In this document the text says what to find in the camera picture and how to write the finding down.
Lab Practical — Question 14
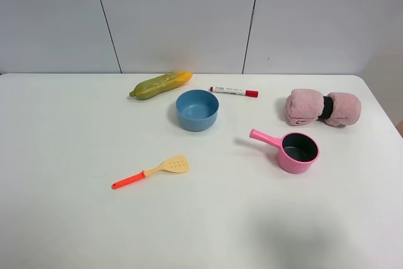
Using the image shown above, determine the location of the toy spatula orange handle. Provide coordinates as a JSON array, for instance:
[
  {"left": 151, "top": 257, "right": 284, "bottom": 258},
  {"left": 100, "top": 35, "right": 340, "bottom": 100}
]
[{"left": 111, "top": 155, "right": 190, "bottom": 190}]

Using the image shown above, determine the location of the blue plastic bowl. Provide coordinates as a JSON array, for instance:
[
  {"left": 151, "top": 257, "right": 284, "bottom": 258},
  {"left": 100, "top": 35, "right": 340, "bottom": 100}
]
[{"left": 175, "top": 89, "right": 219, "bottom": 132}]

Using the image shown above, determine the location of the red white marker pen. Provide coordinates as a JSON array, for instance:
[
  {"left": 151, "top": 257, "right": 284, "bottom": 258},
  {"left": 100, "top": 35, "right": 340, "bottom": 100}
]
[{"left": 210, "top": 86, "right": 259, "bottom": 98}]

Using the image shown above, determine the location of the green yellow toy corn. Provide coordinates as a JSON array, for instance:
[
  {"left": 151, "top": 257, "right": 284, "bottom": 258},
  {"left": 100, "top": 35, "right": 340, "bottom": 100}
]
[{"left": 129, "top": 71, "right": 193, "bottom": 100}]

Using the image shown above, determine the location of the pink toy saucepan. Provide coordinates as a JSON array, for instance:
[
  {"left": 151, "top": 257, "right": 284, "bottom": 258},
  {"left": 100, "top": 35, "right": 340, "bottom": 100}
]
[{"left": 249, "top": 129, "right": 319, "bottom": 174}]

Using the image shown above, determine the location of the rolled pink towel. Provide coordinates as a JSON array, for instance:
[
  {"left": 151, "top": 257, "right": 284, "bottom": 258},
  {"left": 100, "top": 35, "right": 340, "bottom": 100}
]
[{"left": 285, "top": 89, "right": 361, "bottom": 127}]

